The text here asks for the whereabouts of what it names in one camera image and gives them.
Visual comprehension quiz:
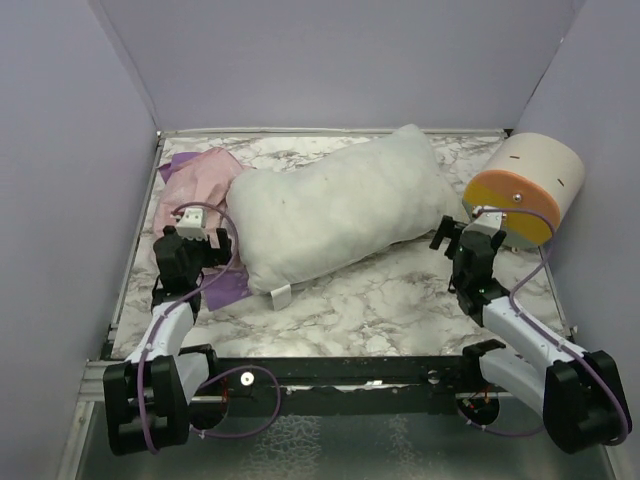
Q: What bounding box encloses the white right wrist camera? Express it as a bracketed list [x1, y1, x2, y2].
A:
[468, 206, 507, 236]

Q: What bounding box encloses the beige orange yellow cylinder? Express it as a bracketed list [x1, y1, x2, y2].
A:
[462, 132, 585, 227]

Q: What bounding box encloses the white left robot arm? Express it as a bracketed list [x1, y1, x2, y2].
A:
[102, 226, 233, 456]

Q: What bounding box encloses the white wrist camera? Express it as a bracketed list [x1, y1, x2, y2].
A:
[176, 207, 208, 241]
[468, 206, 507, 236]

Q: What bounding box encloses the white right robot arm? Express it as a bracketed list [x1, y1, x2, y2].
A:
[430, 206, 633, 454]

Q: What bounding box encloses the white pillow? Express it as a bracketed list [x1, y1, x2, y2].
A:
[226, 125, 464, 309]

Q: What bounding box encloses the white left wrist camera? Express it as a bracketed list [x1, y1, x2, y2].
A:
[176, 207, 208, 241]

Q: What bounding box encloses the pink snowflake pillowcase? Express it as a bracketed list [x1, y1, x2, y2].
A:
[152, 147, 251, 311]

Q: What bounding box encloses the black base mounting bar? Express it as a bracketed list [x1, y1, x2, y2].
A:
[190, 356, 486, 420]

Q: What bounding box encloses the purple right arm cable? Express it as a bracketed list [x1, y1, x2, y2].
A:
[467, 205, 632, 446]

